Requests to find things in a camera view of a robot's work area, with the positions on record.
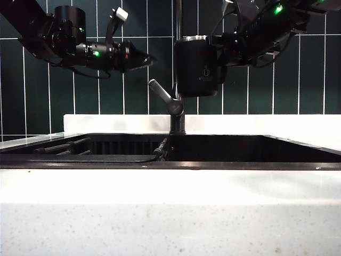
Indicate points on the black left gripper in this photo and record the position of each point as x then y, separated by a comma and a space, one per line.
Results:
106, 54

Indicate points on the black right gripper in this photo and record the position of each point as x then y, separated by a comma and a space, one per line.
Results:
245, 49

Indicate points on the black mug with steel rim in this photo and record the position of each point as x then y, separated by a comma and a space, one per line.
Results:
195, 66

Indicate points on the grey metal faucet lever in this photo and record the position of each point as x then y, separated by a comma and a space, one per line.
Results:
162, 92

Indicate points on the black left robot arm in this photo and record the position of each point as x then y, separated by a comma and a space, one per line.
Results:
40, 29

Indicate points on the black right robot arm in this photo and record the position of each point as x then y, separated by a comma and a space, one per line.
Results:
295, 18

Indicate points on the dark metal faucet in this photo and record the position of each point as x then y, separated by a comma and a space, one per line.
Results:
177, 124

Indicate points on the black sink drain rack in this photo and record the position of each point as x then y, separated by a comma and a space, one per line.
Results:
106, 158

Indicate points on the black sink basin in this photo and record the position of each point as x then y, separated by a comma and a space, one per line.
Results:
239, 153

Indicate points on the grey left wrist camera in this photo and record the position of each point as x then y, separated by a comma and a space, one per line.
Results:
121, 13

